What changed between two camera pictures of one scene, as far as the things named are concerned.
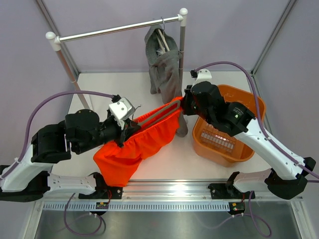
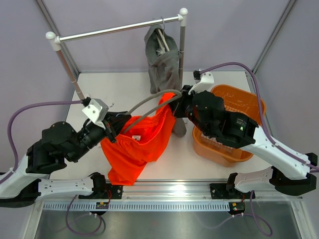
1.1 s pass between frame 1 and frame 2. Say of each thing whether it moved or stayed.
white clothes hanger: stayed
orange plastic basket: stayed
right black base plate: stayed
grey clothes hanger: moved
